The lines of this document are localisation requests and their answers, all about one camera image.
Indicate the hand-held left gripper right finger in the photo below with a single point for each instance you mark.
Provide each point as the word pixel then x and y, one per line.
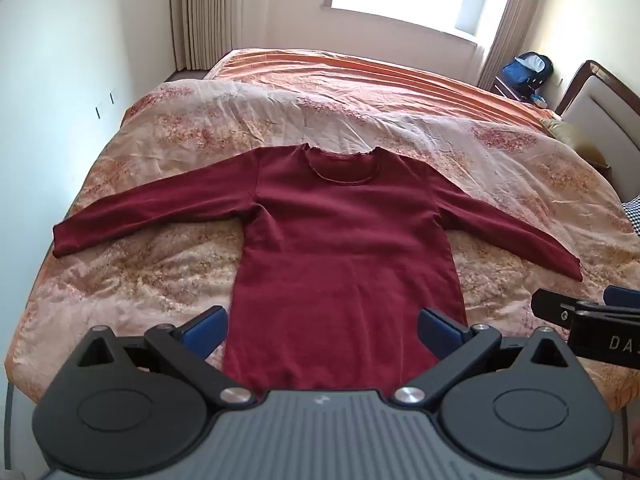
pixel 436 331

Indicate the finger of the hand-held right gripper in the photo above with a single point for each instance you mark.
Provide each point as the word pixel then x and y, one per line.
pixel 550 306
pixel 622 296

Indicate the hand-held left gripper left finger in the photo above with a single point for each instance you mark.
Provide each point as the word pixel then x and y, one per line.
pixel 206 331

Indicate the dark red long-sleeve sweater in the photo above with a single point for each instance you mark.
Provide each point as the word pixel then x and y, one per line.
pixel 345 250

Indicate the black-white checkered cloth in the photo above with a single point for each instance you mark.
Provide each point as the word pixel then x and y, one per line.
pixel 633 215

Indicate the yellow-green pillow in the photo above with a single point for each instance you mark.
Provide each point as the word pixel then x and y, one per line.
pixel 570 135

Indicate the wooden padded headboard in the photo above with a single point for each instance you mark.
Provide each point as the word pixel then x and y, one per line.
pixel 605 105

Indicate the small blue object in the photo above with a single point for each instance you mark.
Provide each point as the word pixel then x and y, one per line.
pixel 538 98

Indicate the floral beige duvet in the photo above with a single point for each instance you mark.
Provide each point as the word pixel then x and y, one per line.
pixel 165 125

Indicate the dark wooden nightstand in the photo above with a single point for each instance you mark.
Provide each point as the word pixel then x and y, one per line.
pixel 510 91

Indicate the blue backpack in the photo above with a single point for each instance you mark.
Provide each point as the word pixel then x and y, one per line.
pixel 525 72

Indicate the orange striped bedspread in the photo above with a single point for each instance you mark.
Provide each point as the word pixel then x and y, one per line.
pixel 380 77

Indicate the beige pleated curtain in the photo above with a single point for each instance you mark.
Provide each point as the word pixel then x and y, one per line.
pixel 200 10
pixel 510 20

